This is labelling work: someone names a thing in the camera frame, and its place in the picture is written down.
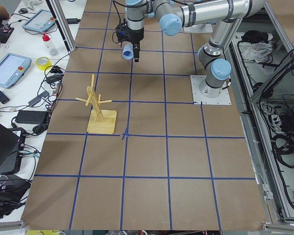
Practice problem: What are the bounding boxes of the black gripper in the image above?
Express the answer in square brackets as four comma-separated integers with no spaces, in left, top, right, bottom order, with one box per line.
[115,23,144,62]

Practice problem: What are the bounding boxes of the light blue plastic cup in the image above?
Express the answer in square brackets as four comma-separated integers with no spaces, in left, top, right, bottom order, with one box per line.
[122,44,134,60]

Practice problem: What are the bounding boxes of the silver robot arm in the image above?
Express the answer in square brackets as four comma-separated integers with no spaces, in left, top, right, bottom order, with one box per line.
[113,0,153,62]
[153,0,265,98]

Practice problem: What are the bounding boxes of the wooden cup rack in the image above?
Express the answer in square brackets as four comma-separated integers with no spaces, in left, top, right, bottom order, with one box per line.
[75,74,117,134]

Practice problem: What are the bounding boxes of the black power adapter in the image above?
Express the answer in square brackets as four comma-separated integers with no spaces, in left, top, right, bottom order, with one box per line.
[66,18,81,24]

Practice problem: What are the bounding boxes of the red cap squeeze bottle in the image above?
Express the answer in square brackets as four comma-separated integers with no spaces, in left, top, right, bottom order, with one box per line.
[42,33,58,56]

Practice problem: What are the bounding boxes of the yellow tape roll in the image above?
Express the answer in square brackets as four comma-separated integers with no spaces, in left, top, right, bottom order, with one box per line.
[35,56,52,71]

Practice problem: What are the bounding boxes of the far teach pendant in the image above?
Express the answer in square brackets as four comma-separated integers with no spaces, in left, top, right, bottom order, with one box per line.
[22,9,55,33]

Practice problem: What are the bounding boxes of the teach pendant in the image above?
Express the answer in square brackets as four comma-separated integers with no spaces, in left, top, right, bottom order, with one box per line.
[22,9,55,33]
[0,53,32,88]

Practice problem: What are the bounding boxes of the white crumpled cloth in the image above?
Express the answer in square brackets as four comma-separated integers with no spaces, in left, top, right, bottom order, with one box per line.
[242,43,273,63]

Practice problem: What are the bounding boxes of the large black power brick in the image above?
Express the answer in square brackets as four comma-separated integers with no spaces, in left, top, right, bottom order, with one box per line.
[15,110,47,124]

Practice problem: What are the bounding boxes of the near teach pendant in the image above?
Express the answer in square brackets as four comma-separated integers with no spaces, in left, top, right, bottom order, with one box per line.
[0,53,32,88]

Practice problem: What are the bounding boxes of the black smartphone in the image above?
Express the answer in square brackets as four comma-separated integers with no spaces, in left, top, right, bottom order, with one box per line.
[0,90,10,104]

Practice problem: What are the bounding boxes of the black laptop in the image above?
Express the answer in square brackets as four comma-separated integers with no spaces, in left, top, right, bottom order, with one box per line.
[0,124,25,175]

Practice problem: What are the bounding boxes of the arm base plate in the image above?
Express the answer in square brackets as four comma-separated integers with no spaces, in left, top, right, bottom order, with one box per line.
[183,23,213,34]
[190,75,231,105]

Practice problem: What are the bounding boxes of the aluminium frame post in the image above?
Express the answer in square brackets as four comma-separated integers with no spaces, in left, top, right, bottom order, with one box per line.
[46,0,76,52]

